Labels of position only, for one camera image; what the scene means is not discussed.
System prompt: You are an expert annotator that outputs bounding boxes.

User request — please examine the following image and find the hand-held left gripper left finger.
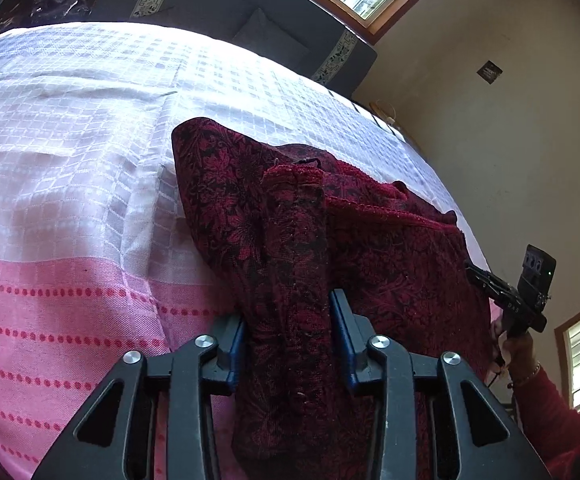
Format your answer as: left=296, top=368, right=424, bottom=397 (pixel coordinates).
left=32, top=316, right=247, bottom=480

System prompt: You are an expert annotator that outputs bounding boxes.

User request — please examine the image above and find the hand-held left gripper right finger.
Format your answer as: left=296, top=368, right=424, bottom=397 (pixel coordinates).
left=330, top=290, right=551, bottom=480

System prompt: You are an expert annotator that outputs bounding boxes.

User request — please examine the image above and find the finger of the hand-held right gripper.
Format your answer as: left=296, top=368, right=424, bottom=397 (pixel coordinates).
left=465, top=260, right=514, bottom=302

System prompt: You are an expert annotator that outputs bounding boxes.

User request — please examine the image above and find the dark red patterned sweater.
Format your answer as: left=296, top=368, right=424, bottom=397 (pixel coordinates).
left=170, top=116, right=513, bottom=480

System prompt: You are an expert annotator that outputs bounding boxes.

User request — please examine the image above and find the person's right forearm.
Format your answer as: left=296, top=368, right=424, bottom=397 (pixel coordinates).
left=512, top=360, right=580, bottom=480

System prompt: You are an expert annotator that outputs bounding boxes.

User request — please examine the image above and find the person's right hand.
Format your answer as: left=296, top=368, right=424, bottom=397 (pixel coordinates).
left=490, top=317, right=538, bottom=383

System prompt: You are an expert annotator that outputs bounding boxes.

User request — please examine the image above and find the round wicker side table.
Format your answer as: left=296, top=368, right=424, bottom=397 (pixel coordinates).
left=369, top=101, right=403, bottom=131

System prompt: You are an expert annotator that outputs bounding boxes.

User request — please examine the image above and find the pink checked blanket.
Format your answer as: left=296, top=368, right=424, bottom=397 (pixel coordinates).
left=0, top=21, right=491, bottom=480

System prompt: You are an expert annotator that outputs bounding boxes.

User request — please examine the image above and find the grey cushion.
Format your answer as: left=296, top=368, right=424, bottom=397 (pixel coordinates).
left=232, top=7, right=311, bottom=61

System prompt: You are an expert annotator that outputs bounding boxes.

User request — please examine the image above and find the grey sofa with patterned strips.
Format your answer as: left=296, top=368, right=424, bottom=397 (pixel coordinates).
left=95, top=0, right=378, bottom=98

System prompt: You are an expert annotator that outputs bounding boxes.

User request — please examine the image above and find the shiny black bag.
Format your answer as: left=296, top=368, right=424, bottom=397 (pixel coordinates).
left=27, top=0, right=93, bottom=23

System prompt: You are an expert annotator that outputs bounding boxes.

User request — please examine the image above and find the dark wall plaque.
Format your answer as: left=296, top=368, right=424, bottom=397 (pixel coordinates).
left=476, top=60, right=502, bottom=83

